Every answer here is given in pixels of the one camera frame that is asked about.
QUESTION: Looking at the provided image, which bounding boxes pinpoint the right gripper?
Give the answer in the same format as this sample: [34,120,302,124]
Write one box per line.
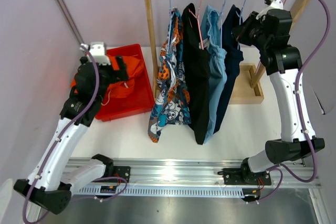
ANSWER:
[233,12,270,52]

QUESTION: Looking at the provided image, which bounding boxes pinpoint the navy blue shorts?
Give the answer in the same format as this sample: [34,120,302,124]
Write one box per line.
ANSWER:
[214,5,244,133]

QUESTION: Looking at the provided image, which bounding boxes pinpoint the patterned blue orange shorts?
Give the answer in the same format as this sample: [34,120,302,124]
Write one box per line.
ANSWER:
[148,8,191,143]

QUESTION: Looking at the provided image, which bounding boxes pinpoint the light blue shorts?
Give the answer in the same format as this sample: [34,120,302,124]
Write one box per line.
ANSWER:
[201,5,227,143]

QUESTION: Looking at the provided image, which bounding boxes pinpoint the black shorts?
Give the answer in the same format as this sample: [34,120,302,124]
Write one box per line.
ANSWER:
[182,3,210,145]

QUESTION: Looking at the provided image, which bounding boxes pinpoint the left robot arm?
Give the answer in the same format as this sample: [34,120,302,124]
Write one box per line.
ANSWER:
[14,56,128,215]

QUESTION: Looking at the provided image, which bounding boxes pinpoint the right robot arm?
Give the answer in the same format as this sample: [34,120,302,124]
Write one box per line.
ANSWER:
[232,9,325,184]

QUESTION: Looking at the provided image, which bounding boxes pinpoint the red plastic bin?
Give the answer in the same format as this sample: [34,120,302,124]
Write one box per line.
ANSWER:
[96,44,154,122]

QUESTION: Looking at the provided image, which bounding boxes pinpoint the wooden clothes rack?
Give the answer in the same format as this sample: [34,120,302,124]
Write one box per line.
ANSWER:
[144,0,266,104]

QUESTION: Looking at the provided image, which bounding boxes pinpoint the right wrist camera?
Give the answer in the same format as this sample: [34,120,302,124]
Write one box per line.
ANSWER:
[256,0,284,20]

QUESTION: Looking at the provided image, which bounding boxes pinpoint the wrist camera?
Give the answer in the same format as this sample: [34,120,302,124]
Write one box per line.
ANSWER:
[80,42,111,66]
[256,0,284,20]

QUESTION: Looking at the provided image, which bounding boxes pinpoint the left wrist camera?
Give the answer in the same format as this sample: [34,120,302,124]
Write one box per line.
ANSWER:
[80,42,111,66]

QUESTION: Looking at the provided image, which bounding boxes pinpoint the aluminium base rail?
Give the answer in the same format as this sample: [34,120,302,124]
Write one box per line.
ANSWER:
[76,158,321,198]

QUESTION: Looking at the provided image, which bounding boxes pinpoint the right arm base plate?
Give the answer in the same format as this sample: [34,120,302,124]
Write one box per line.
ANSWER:
[217,168,272,186]

